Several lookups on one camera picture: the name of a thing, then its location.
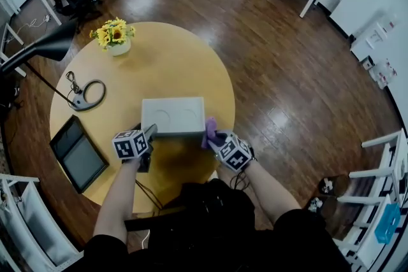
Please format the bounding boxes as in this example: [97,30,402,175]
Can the black chest-mounted device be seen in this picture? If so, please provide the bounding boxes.
[123,206,187,233]

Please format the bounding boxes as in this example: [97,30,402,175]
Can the person's right forearm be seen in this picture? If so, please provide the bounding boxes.
[244,158,303,224]

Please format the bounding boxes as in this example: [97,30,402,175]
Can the black desk lamp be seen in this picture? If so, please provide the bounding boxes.
[0,20,107,113]

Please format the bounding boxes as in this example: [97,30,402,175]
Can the white red-print packets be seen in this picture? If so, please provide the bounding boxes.
[368,57,398,90]

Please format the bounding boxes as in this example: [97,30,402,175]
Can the black cable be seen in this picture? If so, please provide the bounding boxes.
[229,169,249,191]
[135,179,164,211]

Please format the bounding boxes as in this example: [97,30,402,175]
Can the person's black shirt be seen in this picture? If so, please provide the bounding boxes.
[83,177,352,272]

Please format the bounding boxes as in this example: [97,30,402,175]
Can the white floor cable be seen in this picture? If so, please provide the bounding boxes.
[15,13,52,30]

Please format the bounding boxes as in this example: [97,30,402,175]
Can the white work table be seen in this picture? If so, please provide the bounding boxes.
[34,0,64,27]

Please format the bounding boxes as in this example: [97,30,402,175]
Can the black rectangular tray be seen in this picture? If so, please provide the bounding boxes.
[48,114,110,195]

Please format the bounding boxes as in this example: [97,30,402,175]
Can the sunflowers in white pot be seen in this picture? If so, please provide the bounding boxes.
[89,17,137,57]

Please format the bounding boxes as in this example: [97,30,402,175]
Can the brown patterned slipper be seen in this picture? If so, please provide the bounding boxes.
[317,174,351,199]
[307,195,337,215]

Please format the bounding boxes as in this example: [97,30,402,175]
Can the purple cloth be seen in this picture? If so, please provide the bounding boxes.
[201,116,224,150]

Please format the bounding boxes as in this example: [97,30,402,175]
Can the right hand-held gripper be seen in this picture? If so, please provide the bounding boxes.
[212,130,255,173]

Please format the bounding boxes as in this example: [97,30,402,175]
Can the white rectangular box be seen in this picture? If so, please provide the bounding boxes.
[140,96,207,138]

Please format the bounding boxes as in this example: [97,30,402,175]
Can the person's left forearm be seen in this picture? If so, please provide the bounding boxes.
[92,156,143,245]

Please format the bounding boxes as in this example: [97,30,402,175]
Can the blue box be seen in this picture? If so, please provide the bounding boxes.
[374,202,402,245]

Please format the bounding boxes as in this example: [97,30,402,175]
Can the small black white device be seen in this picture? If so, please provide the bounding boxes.
[361,55,376,71]

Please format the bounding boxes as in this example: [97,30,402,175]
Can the metal carabiner keychain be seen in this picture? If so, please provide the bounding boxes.
[64,70,83,96]

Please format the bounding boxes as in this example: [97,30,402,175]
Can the white shelf unit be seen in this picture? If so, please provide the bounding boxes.
[337,128,408,272]
[0,173,86,268]

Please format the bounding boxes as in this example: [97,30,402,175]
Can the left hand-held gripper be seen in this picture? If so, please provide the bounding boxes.
[112,123,159,173]

